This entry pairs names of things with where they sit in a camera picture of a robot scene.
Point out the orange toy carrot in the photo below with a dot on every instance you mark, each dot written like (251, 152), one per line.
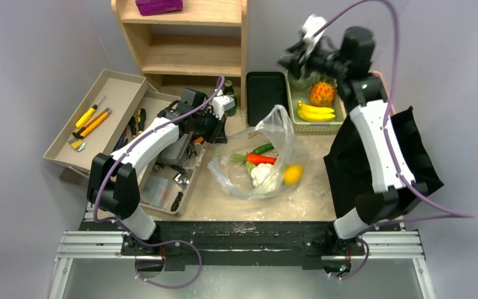
(255, 159)

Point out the yellow utility knife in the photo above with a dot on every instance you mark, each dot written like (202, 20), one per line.
(84, 131)

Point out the yellow handle screwdriver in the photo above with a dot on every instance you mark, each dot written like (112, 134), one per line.
(86, 116)

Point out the wooden shelf unit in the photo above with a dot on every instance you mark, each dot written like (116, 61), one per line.
(190, 47)

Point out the beige plastic toolbox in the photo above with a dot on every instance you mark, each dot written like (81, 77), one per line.
(165, 188)

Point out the orange toy pineapple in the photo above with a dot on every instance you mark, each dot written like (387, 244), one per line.
(323, 92)

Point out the green plastic basket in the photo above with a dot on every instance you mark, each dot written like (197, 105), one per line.
(301, 126)

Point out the purple box on shelf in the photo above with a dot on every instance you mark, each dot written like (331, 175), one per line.
(155, 7)

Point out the black plastic tray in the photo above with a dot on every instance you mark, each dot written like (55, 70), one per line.
(264, 90)

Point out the green netted toy melon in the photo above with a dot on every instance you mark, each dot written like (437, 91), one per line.
(303, 83)

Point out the black fabric tote bag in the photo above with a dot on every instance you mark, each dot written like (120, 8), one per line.
(376, 163)

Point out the yellow toy bell pepper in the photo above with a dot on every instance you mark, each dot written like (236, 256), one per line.
(293, 174)

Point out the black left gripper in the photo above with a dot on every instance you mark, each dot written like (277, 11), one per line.
(217, 135)

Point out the small hex key set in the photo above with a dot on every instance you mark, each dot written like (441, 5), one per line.
(76, 144)

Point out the grey plastic tool case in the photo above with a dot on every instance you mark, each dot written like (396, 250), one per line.
(178, 152)

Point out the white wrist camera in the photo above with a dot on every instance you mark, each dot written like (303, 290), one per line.
(219, 105)
(312, 29)

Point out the black yellow small screwdriver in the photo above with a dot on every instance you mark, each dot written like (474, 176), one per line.
(133, 127)

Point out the small green toy chili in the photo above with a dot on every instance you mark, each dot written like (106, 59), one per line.
(263, 148)

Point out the yellow toy banana lower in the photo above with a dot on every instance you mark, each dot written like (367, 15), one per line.
(315, 117)

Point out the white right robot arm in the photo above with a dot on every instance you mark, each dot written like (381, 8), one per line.
(359, 89)

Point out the black yellow large screwdriver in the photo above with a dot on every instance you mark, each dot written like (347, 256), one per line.
(141, 119)

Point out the clear plastic grocery bag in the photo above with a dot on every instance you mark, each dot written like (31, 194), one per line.
(275, 128)

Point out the green perrier glass bottle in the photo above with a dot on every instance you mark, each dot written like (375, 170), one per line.
(229, 91)

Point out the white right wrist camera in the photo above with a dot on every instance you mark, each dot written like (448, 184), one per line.
(312, 29)

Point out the white toy cauliflower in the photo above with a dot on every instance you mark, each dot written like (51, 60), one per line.
(264, 179)

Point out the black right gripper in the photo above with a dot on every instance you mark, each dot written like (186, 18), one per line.
(302, 57)

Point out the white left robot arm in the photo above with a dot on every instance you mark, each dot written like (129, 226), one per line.
(113, 180)

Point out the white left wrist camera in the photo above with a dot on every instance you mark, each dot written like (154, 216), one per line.
(219, 105)

